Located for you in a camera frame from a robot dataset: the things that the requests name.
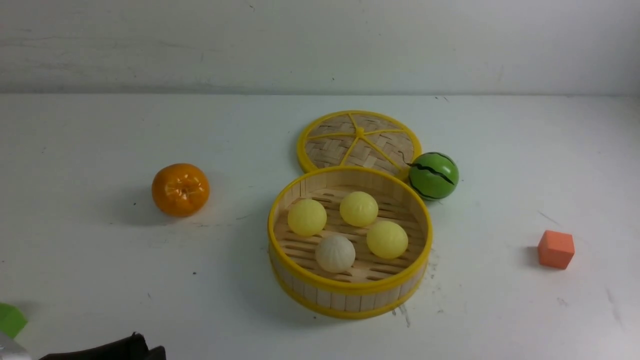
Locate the pale yellow toy bun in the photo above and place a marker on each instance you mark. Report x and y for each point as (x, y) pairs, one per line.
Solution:
(307, 217)

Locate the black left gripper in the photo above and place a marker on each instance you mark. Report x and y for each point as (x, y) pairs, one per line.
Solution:
(133, 347)

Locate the orange foam cube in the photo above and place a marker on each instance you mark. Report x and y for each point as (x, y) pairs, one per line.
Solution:
(555, 249)

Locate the orange toy tangerine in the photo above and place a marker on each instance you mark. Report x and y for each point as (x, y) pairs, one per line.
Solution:
(180, 190)

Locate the white toy bun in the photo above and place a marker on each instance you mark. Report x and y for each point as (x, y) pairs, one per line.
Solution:
(335, 254)

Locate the green toy watermelon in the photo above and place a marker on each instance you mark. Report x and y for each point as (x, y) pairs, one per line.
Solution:
(433, 176)

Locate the woven bamboo steamer lid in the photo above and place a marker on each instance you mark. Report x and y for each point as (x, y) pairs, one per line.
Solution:
(358, 138)

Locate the green foam block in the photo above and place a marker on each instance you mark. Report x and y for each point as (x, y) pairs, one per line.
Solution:
(12, 320)

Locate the bamboo steamer tray yellow rim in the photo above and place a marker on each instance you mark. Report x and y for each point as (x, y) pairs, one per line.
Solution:
(372, 286)

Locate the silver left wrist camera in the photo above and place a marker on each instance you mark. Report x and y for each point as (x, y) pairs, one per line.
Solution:
(10, 349)

